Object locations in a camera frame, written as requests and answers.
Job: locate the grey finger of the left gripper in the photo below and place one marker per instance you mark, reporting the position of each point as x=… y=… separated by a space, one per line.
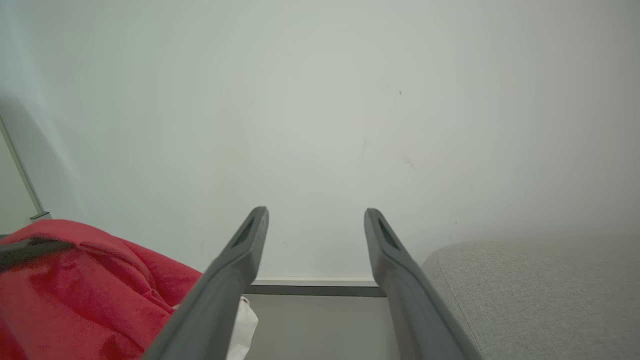
x=30 y=251

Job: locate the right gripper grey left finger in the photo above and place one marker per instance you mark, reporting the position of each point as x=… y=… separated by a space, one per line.
x=215 y=300

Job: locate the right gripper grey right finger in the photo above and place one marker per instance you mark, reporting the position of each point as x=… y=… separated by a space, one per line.
x=415 y=310

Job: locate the red garment with white cuffs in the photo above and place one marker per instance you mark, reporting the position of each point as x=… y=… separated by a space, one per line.
x=100 y=305

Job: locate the grey fabric sofa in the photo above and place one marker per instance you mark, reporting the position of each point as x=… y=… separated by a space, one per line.
x=540 y=300

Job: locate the grey metal frame post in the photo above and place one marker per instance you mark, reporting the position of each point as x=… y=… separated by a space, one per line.
x=22 y=172

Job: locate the white wall baseboard strip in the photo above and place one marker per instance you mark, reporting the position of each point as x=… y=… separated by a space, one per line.
x=315 y=282

